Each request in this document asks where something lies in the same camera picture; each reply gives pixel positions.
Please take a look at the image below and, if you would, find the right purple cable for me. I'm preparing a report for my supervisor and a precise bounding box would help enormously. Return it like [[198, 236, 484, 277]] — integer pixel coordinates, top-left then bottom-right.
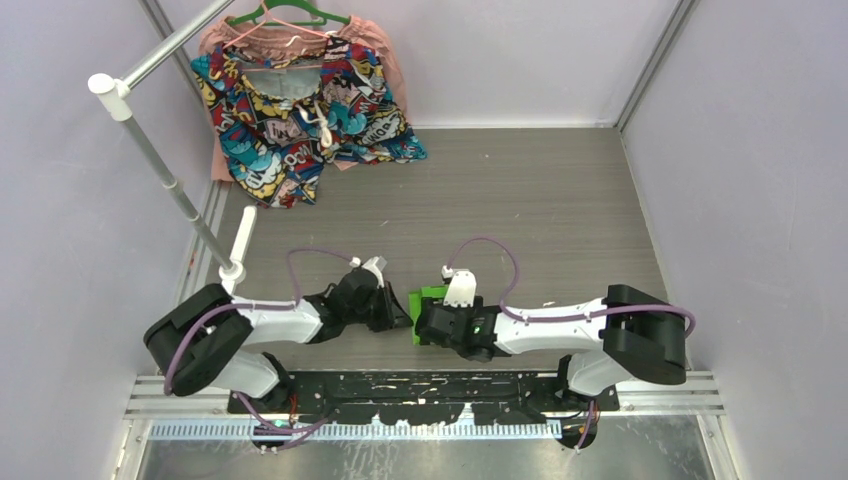
[[448, 236, 699, 452]]

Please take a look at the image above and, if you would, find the metal clothes rack pole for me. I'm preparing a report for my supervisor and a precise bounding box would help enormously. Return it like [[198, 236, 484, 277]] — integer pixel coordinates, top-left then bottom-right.
[[87, 0, 244, 280]]

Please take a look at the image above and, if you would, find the green clothes hanger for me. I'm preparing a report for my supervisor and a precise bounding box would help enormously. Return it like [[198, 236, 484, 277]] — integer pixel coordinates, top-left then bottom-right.
[[225, 0, 353, 28]]

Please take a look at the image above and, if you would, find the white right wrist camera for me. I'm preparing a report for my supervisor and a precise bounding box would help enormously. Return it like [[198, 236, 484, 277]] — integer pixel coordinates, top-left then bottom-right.
[[441, 266, 477, 308]]

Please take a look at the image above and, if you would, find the purple cable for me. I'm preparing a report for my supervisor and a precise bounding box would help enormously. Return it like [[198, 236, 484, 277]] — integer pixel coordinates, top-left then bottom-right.
[[448, 236, 699, 452], [161, 246, 373, 445]]

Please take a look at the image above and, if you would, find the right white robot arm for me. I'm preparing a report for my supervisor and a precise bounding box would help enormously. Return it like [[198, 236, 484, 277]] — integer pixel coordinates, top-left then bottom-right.
[[412, 284, 695, 411]]

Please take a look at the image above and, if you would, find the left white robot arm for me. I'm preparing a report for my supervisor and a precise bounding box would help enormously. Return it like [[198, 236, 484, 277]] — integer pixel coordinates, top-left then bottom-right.
[[143, 267, 412, 413]]

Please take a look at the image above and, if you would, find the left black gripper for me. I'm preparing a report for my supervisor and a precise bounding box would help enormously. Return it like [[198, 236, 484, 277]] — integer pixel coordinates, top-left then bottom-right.
[[345, 281, 413, 334]]

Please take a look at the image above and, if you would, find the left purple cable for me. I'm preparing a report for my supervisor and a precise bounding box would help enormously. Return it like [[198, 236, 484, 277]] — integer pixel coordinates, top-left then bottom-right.
[[161, 246, 373, 445]]

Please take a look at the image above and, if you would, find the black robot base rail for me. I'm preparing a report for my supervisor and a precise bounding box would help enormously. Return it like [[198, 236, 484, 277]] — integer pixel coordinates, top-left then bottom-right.
[[227, 370, 620, 426]]

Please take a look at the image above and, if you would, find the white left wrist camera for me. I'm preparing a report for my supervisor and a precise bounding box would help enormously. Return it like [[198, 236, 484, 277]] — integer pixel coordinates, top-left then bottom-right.
[[349, 256, 387, 286]]

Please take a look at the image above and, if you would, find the colorful patterned shirt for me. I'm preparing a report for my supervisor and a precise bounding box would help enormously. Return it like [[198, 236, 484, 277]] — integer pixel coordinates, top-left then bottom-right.
[[190, 17, 427, 208]]

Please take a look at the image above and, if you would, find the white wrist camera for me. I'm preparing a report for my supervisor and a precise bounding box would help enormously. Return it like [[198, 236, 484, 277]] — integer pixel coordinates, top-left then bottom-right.
[[441, 266, 477, 308], [349, 256, 387, 286]]

